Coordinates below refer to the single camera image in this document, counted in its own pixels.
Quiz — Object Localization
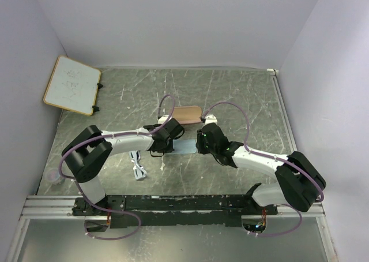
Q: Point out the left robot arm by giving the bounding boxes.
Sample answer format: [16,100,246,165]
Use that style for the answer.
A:
[62,118,185,215]

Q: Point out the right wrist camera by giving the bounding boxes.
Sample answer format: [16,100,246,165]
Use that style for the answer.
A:
[200,114,217,125]

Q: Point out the aluminium rail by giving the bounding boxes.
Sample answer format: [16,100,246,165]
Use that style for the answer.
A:
[20,196,326,220]

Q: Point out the small whiteboard with orange frame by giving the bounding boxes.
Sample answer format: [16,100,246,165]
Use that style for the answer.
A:
[43,55,103,116]

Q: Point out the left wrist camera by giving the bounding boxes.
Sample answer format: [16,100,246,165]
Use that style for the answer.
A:
[157,115,171,124]

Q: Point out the white sunglasses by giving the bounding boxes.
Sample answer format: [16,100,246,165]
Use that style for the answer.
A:
[129,151,147,181]

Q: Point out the pink glasses case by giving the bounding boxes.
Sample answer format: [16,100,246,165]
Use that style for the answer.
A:
[172,106,202,125]

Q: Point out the light blue cleaning cloth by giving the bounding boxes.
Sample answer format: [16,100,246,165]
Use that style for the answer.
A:
[171,139,197,155]

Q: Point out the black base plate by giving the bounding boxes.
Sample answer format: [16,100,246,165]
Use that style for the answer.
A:
[71,194,279,230]

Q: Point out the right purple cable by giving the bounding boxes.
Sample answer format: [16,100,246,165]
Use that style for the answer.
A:
[201,101,326,237]

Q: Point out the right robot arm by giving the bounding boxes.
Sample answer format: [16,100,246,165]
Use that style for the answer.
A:
[196,123,326,215]

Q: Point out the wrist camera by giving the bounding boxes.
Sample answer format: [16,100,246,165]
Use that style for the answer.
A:
[157,115,171,124]
[200,114,217,125]

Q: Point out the purple cable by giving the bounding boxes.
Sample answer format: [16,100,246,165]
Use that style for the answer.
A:
[58,94,176,240]
[201,101,326,237]

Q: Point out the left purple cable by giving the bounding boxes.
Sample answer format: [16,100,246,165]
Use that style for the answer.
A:
[58,94,176,240]

